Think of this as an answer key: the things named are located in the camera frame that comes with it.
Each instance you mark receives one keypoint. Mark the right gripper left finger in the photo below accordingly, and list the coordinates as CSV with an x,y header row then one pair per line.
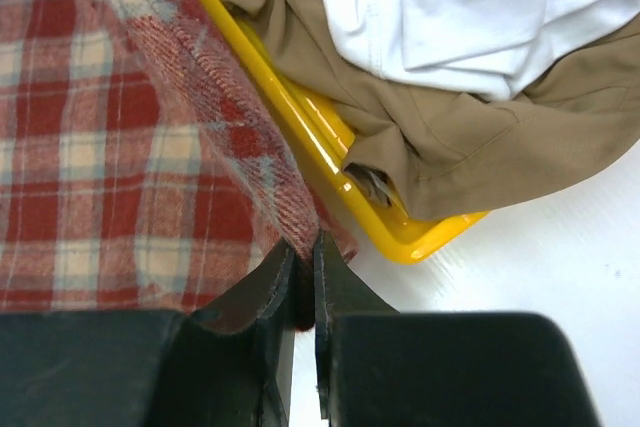
x,y
226,364

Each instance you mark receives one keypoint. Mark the white skirt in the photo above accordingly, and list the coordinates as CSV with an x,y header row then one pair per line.
x,y
493,48

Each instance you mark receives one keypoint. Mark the brown skirt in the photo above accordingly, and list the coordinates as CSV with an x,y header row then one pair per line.
x,y
449,153

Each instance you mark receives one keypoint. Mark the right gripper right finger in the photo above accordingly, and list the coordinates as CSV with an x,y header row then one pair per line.
x,y
377,366

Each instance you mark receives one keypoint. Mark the red plaid skirt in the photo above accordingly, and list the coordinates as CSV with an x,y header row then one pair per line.
x,y
139,166

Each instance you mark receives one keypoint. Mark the yellow plastic tray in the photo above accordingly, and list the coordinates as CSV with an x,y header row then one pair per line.
x,y
320,141

